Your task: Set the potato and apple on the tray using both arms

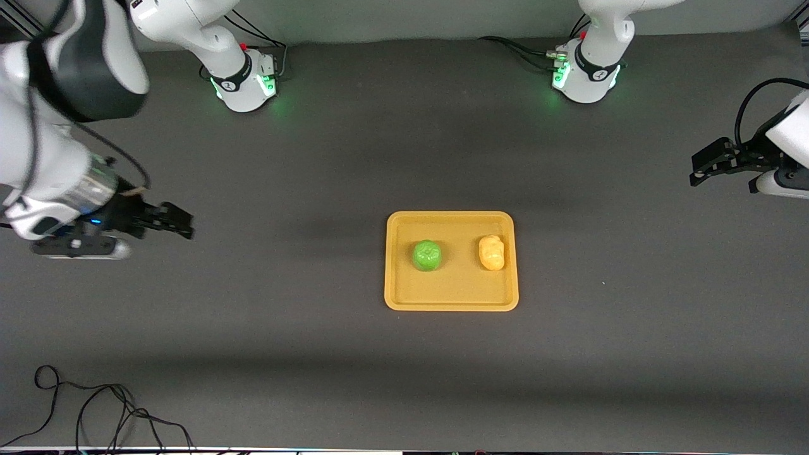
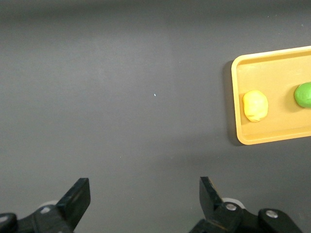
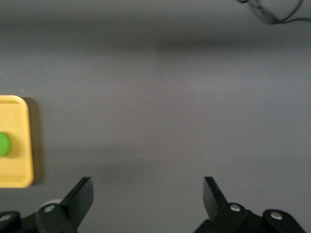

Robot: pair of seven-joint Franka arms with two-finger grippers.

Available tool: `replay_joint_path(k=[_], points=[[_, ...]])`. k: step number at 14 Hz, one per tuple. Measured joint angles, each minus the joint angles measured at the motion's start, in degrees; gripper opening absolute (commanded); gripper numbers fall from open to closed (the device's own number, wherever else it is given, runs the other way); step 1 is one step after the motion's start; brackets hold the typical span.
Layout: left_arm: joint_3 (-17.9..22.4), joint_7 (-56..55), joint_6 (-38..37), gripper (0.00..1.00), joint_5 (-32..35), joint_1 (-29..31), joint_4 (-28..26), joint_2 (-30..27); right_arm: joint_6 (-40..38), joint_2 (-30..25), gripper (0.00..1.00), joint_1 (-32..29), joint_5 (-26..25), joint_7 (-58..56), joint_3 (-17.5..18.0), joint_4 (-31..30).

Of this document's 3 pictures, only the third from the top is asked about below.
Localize yellow plastic tray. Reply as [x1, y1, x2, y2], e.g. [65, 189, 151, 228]
[0, 95, 35, 188]

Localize green apple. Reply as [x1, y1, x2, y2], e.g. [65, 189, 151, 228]
[0, 132, 12, 157]

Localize dark grey table cover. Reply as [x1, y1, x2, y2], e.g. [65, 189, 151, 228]
[0, 0, 311, 233]

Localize thin black loose cable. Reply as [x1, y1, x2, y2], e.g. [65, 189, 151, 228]
[237, 0, 311, 25]

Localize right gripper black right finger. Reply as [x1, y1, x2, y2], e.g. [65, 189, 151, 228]
[193, 176, 263, 233]

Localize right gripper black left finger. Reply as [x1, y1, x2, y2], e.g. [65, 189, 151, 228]
[35, 176, 94, 233]

